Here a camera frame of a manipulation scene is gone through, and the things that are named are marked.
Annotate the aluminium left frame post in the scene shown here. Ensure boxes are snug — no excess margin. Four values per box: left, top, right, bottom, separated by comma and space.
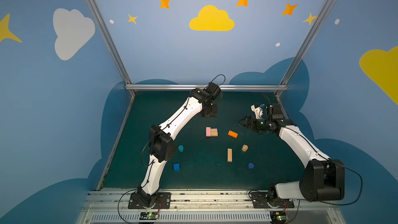
85, 0, 136, 98

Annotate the orange wood block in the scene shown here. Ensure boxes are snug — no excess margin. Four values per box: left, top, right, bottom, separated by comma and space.
228, 130, 238, 139

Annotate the pink wood block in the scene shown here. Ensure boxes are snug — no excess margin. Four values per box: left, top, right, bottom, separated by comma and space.
206, 127, 211, 137

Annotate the blue wood cube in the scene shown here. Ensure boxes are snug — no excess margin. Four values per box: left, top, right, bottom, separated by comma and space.
173, 163, 180, 172

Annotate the aluminium front rail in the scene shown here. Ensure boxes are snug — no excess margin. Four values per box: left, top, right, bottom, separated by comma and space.
77, 189, 345, 224

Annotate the right controller board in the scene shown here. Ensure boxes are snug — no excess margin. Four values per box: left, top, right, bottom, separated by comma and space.
269, 212, 289, 224

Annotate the aluminium rear frame bar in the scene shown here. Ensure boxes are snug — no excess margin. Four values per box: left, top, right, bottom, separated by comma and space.
125, 84, 288, 91

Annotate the left controller board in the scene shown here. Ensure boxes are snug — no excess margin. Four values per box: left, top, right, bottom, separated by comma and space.
139, 212, 159, 221

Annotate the natural wood cylinder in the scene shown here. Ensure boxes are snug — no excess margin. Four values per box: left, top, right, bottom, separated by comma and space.
241, 145, 248, 152

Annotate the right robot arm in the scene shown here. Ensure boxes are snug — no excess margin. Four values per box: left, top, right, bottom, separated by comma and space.
238, 104, 345, 207

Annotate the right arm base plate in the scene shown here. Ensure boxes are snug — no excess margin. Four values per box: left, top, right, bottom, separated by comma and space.
248, 191, 295, 208

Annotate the aluminium frame post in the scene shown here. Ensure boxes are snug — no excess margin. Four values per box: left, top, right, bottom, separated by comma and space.
276, 0, 337, 99
85, 0, 136, 98

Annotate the aluminium right frame post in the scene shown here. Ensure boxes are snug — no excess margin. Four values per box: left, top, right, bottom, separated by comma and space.
276, 0, 337, 99

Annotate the controller board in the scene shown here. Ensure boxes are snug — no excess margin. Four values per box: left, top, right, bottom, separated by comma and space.
269, 212, 289, 224
139, 212, 159, 221

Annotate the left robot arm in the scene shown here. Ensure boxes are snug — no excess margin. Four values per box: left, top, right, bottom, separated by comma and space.
137, 82, 221, 208

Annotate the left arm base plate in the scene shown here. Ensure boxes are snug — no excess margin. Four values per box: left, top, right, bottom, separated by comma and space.
128, 192, 171, 209

